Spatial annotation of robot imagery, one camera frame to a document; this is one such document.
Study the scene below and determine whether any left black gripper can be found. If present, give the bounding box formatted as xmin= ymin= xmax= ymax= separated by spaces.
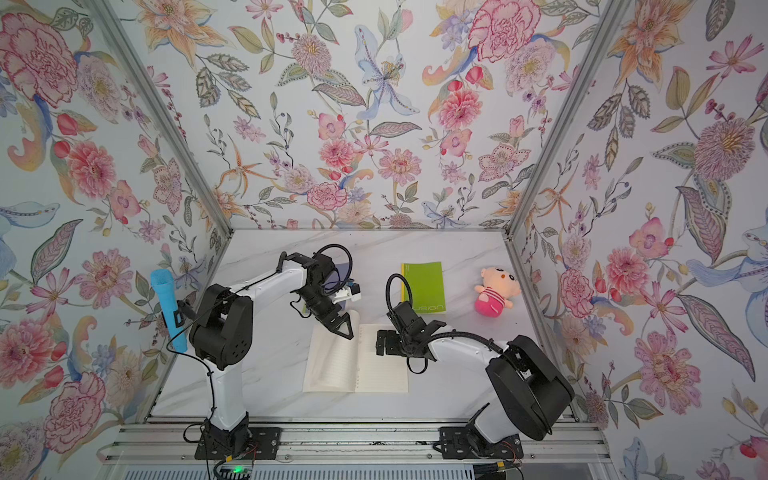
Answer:
xmin=295 ymin=285 xmax=359 ymax=334

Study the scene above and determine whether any yellow cover notebook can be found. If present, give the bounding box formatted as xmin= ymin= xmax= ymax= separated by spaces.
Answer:
xmin=303 ymin=311 xmax=409 ymax=394

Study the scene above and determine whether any green cover notebook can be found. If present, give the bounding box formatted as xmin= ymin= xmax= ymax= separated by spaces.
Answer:
xmin=401 ymin=262 xmax=447 ymax=314

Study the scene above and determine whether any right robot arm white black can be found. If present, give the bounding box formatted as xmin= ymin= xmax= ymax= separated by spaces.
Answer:
xmin=376 ymin=273 xmax=575 ymax=461

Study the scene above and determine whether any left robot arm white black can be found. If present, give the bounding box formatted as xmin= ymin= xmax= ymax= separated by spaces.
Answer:
xmin=172 ymin=244 xmax=360 ymax=463

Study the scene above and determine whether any pink plush doll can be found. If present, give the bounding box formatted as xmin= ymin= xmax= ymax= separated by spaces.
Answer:
xmin=474 ymin=267 xmax=521 ymax=318

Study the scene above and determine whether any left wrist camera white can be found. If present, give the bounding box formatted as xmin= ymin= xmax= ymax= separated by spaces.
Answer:
xmin=331 ymin=281 xmax=361 ymax=304

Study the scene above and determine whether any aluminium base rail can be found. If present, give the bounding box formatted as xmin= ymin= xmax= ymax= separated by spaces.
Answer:
xmin=96 ymin=418 xmax=611 ymax=466

